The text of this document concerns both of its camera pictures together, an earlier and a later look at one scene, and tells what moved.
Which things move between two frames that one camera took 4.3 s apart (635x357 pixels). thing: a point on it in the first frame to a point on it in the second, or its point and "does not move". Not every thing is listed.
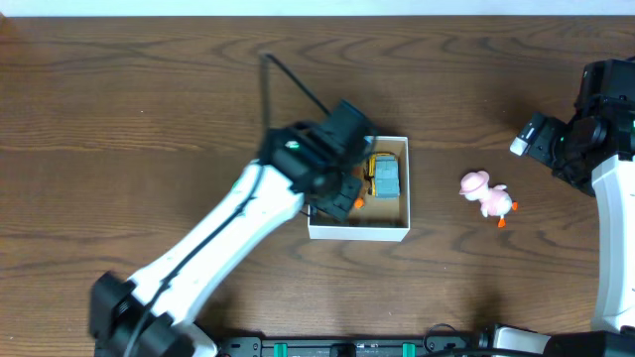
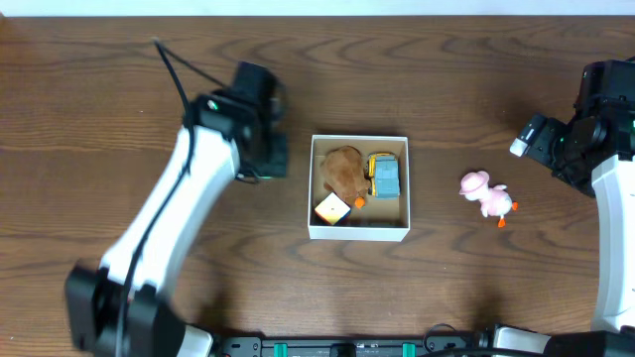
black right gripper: x=541 y=149 does not move
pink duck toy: x=494 y=200 does not move
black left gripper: x=342 y=199 to x=274 y=155
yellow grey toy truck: x=384 y=170 does not move
